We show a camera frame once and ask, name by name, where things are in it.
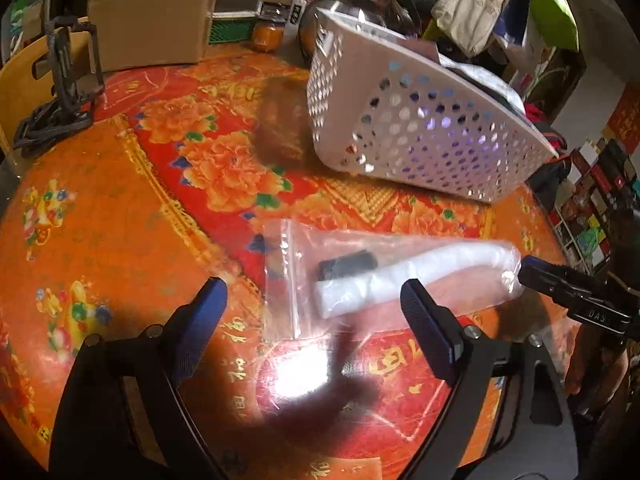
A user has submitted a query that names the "black metal frame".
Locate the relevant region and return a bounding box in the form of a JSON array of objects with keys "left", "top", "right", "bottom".
[{"left": 14, "top": 16, "right": 107, "bottom": 151}]

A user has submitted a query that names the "green plastic basket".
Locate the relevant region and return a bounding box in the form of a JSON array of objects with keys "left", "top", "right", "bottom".
[{"left": 207, "top": 17, "right": 256, "bottom": 45}]

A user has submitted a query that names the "beige canvas tote bag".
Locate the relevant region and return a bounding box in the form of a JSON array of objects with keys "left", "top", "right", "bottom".
[{"left": 431, "top": 0, "right": 517, "bottom": 59}]

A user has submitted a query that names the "clear zip bag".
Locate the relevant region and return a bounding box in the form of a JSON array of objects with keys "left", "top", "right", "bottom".
[{"left": 260, "top": 217, "right": 527, "bottom": 340}]

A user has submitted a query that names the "yellow wooden chair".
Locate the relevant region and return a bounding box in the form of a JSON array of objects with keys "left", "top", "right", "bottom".
[{"left": 0, "top": 17, "right": 97, "bottom": 161}]

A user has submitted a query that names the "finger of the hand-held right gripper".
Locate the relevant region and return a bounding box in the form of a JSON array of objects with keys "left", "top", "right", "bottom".
[{"left": 517, "top": 255, "right": 608, "bottom": 311}]

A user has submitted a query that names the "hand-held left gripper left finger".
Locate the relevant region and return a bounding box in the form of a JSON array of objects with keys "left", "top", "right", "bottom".
[{"left": 47, "top": 276, "right": 230, "bottom": 480}]

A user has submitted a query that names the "black and red jacket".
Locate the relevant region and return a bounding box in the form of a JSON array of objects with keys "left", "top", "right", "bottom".
[{"left": 522, "top": 102, "right": 574, "bottom": 196}]

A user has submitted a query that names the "red wall poster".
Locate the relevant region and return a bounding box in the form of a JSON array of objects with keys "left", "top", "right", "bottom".
[{"left": 602, "top": 82, "right": 640, "bottom": 142}]

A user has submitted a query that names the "person's right hand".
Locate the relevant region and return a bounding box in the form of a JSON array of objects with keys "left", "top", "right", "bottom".
[{"left": 565, "top": 327, "right": 631, "bottom": 413}]

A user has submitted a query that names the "tall glass jar black lid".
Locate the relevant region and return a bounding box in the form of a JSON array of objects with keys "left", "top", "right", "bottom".
[{"left": 285, "top": 0, "right": 310, "bottom": 41}]

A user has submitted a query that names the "shelf of coloured boxes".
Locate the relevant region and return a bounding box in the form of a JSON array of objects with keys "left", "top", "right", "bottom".
[{"left": 547, "top": 135, "right": 640, "bottom": 277}]

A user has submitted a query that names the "orange filled glass jar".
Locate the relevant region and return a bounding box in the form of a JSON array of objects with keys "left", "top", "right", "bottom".
[{"left": 250, "top": 15, "right": 284, "bottom": 54}]

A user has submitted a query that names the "open cardboard box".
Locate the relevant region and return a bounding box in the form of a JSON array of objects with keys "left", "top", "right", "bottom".
[{"left": 85, "top": 0, "right": 224, "bottom": 74}]

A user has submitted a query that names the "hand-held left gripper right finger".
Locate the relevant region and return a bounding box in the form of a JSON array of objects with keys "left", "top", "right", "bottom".
[{"left": 400, "top": 280, "right": 581, "bottom": 480}]

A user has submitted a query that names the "small black item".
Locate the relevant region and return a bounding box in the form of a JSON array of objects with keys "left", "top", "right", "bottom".
[{"left": 317, "top": 252, "right": 377, "bottom": 282}]

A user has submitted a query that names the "blue and white bag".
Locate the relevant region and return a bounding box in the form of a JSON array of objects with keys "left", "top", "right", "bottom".
[{"left": 492, "top": 0, "right": 547, "bottom": 63}]

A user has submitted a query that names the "clear bag with dark cloth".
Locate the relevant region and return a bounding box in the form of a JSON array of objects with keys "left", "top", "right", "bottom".
[{"left": 440, "top": 52, "right": 527, "bottom": 113}]

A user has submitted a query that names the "lime green bag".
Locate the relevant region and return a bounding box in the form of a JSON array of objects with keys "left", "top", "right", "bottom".
[{"left": 530, "top": 0, "right": 580, "bottom": 54}]

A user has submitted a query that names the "white perforated plastic basket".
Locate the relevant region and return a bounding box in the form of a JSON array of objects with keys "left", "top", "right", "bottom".
[{"left": 305, "top": 7, "right": 561, "bottom": 205}]

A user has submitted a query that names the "white foam roll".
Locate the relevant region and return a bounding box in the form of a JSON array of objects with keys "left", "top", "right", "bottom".
[{"left": 315, "top": 242, "right": 517, "bottom": 319}]

